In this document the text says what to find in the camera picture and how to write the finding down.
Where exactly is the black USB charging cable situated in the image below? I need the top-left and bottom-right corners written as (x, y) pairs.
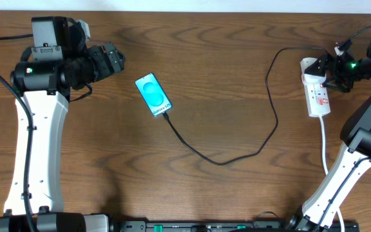
top-left (162, 46), bottom-right (330, 166)

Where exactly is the white USB charger plug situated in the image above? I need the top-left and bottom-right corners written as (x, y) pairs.
top-left (301, 73), bottom-right (326, 86)

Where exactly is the Galaxy S25 smartphone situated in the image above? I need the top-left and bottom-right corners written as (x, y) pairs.
top-left (135, 73), bottom-right (172, 117)

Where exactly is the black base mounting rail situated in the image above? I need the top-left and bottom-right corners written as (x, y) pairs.
top-left (108, 219), bottom-right (361, 232)

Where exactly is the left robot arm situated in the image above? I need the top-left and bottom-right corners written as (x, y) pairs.
top-left (0, 17), bottom-right (125, 231)

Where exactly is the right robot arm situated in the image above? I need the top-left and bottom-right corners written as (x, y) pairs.
top-left (285, 39), bottom-right (371, 231)

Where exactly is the white power strip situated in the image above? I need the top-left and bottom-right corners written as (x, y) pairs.
top-left (300, 57), bottom-right (330, 118)

